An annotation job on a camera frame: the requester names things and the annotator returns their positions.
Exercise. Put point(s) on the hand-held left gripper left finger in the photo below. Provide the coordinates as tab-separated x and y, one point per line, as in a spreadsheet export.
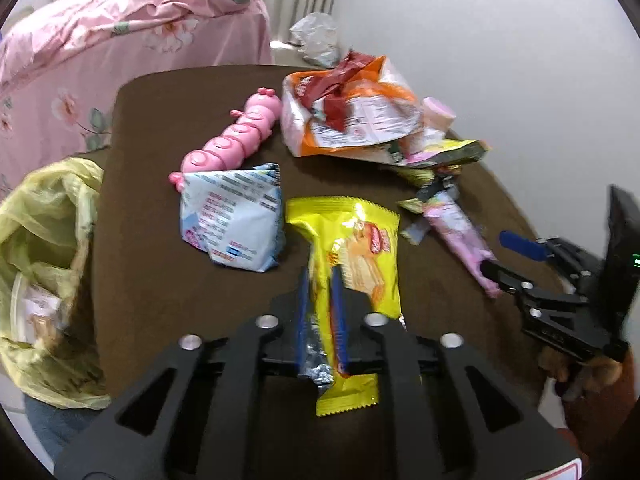
303	320

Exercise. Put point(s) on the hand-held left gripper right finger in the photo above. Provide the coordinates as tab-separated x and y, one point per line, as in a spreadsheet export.
339	325

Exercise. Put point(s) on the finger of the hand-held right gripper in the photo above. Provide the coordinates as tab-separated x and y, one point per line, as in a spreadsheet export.
535	295
520	244

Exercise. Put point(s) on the pink cartoon wrapper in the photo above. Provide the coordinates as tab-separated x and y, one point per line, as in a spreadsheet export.
457	230

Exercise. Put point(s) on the yellow biscuit packet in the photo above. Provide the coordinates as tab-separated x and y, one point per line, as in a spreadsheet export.
350	240

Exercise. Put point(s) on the orange and white plastic bag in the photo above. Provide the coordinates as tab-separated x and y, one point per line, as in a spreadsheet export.
370	115

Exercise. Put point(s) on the yellow plastic trash bag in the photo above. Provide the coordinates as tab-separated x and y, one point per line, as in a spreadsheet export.
45	210

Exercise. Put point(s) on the person's right forearm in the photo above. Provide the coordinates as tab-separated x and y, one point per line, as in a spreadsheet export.
600	420

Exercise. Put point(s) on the person's right hand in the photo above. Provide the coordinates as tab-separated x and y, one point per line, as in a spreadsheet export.
595	372

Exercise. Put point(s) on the pink yellow chip packet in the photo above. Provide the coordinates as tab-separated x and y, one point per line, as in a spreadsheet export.
460	152

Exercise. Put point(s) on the light blue snack packet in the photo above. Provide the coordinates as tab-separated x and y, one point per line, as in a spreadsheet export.
230	215

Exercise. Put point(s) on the pink round jar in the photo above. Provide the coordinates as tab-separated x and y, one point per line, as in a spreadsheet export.
437	112

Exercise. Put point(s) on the pink caterpillar toy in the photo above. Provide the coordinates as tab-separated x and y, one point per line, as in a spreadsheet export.
235	140

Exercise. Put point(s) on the red snack wrapper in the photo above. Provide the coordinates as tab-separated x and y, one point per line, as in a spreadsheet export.
357	65

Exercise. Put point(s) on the blue denim cloth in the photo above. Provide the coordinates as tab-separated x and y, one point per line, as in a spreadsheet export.
50	425

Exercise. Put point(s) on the white crumpled plastic bag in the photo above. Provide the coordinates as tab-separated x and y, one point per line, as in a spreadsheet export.
315	35

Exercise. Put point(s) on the pink floral blanket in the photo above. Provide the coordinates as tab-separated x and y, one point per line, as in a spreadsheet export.
100	50

